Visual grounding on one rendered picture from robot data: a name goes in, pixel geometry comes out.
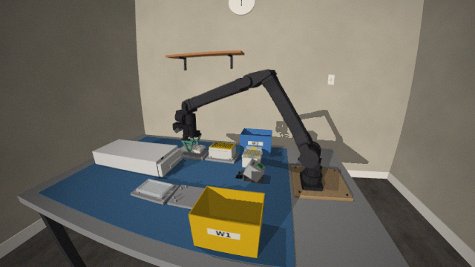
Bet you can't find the white multiwell plate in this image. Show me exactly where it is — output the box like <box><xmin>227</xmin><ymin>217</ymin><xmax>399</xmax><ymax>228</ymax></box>
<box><xmin>136</xmin><ymin>179</ymin><xmax>173</xmax><ymax>198</ymax></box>

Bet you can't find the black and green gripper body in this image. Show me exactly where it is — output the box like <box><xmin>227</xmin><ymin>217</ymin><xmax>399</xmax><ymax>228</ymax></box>
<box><xmin>181</xmin><ymin>123</ymin><xmax>201</xmax><ymax>141</ymax></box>

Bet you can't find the white button box with green key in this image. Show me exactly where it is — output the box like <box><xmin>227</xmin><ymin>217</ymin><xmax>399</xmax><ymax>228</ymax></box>
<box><xmin>235</xmin><ymin>158</ymin><xmax>265</xmax><ymax>184</ymax></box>

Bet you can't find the yellow open-top bin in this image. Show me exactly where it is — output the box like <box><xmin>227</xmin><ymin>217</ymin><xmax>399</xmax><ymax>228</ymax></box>
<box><xmin>189</xmin><ymin>186</ymin><xmax>265</xmax><ymax>258</ymax></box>

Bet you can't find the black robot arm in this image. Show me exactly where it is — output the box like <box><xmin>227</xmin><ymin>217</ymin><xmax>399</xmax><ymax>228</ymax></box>
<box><xmin>172</xmin><ymin>69</ymin><xmax>323</xmax><ymax>191</ymax></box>

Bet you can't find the blue bench mat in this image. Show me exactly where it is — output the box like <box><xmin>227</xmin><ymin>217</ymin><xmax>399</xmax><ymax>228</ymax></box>
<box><xmin>39</xmin><ymin>148</ymin><xmax>295</xmax><ymax>267</ymax></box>

